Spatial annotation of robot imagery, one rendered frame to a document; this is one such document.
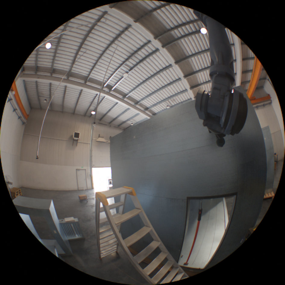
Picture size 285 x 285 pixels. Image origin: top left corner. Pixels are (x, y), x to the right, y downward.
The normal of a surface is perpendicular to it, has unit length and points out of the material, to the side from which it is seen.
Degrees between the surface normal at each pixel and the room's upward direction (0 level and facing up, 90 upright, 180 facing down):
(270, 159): 90
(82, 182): 90
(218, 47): 95
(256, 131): 90
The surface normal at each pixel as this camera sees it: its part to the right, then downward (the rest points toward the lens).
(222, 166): -0.67, -0.11
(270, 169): -0.88, -0.04
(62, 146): 0.74, -0.22
